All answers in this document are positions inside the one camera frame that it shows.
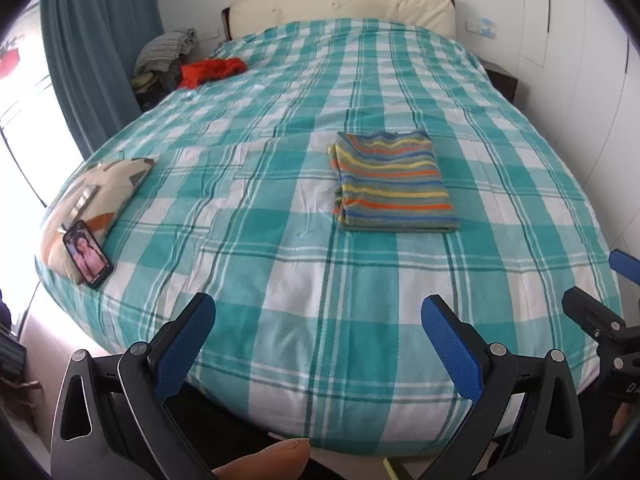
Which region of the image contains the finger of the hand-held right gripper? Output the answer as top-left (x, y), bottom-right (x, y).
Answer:
top-left (561, 286), bottom-right (628, 343)
top-left (609, 249), bottom-right (640, 287)

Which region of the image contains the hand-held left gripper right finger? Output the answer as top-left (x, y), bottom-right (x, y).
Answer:
top-left (421, 294), bottom-right (586, 480)

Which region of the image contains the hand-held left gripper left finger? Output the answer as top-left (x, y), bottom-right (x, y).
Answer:
top-left (50, 291), bottom-right (217, 480)

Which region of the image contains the striped knit sweater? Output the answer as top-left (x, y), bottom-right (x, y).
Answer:
top-left (327, 130), bottom-right (461, 234)

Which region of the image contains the grey clothes pile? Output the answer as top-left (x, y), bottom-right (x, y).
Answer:
top-left (134, 29), bottom-right (199, 73)

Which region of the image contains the person's right hand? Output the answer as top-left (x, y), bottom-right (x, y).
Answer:
top-left (611, 401), bottom-right (635, 437)

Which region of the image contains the person's left hand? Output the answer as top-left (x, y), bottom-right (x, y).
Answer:
top-left (212, 437), bottom-right (312, 480)

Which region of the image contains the black smartphone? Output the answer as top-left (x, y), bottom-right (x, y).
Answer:
top-left (63, 220), bottom-right (114, 289)

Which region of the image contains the bed with teal plaid cover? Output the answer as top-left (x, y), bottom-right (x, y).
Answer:
top-left (35, 17), bottom-right (623, 457)

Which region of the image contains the patterned cream pillow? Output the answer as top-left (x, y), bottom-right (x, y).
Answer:
top-left (40, 156), bottom-right (160, 281)

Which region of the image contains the white wardrobe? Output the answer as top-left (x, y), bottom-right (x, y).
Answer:
top-left (517, 0), bottom-right (640, 261)

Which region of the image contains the dark wooden nightstand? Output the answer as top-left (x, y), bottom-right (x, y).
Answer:
top-left (482, 59), bottom-right (519, 106)

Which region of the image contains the red cloth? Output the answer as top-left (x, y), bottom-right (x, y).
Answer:
top-left (179, 58), bottom-right (248, 89)

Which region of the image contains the blue curtain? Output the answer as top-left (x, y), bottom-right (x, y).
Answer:
top-left (40, 0), bottom-right (166, 158)

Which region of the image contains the red blurry object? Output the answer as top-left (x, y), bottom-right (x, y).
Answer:
top-left (0, 35), bottom-right (23, 79)

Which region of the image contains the cream padded headboard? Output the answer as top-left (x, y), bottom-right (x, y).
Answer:
top-left (221, 0), bottom-right (458, 43)

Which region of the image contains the white wall socket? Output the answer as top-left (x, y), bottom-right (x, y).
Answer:
top-left (465, 17), bottom-right (498, 38)

